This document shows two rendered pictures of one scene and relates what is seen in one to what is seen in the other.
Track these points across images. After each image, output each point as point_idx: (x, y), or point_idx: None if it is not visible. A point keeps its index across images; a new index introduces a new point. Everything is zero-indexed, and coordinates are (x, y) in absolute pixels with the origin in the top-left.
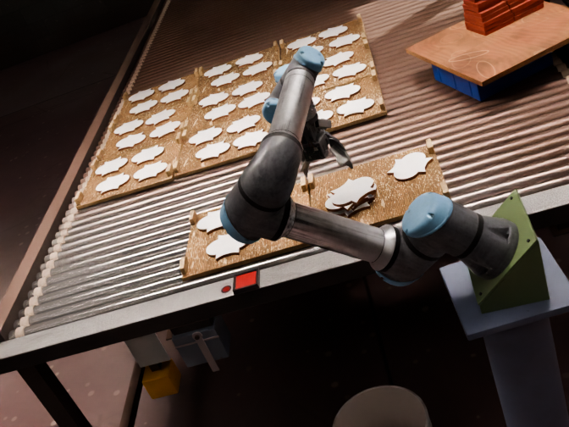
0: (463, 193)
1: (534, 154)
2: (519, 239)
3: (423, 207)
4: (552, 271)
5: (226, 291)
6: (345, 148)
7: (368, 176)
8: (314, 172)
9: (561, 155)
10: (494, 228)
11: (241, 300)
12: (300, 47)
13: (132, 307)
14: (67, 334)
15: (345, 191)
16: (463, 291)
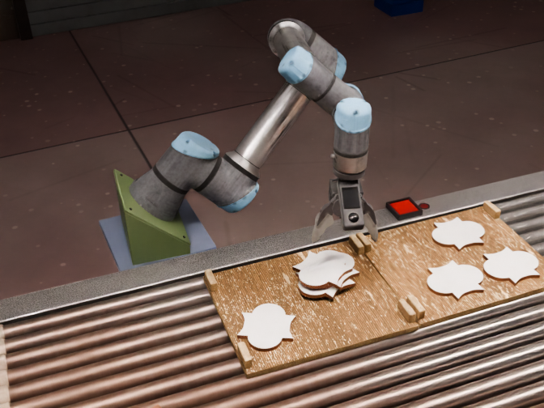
0: (193, 295)
1: (106, 346)
2: (129, 184)
3: (194, 136)
4: (116, 241)
5: (422, 204)
6: (404, 404)
7: (324, 320)
8: (429, 355)
9: (75, 341)
10: (145, 173)
11: None
12: (300, 48)
13: (520, 190)
14: None
15: (330, 266)
16: (191, 227)
